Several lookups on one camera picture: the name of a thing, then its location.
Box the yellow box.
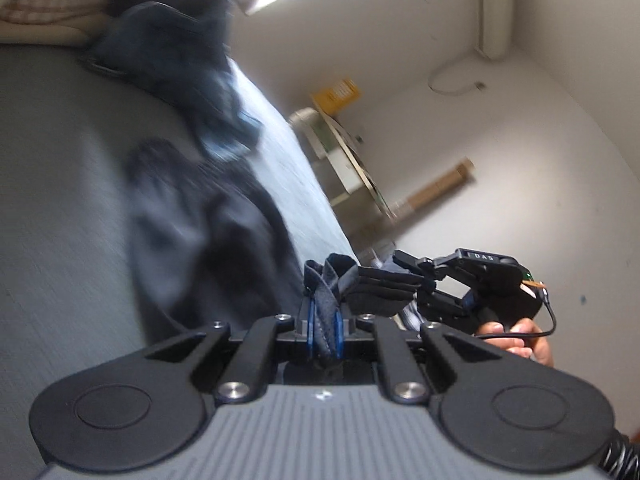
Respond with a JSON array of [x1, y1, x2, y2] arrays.
[[311, 79, 361, 116]]

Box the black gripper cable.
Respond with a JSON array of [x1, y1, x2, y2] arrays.
[[474, 282, 559, 340]]

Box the dark navy shorts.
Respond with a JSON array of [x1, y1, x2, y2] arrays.
[[127, 139, 422, 366]]

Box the white shelf unit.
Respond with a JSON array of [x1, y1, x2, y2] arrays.
[[288, 107, 393, 219]]

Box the right hand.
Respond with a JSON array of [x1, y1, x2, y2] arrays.
[[475, 318, 554, 367]]

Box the dark teal garment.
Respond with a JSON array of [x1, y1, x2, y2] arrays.
[[82, 0, 262, 159]]

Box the white wall device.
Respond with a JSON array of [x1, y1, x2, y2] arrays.
[[475, 0, 515, 61]]

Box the white wall cable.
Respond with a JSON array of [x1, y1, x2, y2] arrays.
[[426, 49, 487, 97]]

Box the cardboard tube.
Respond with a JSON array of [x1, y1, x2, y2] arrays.
[[392, 158, 475, 219]]

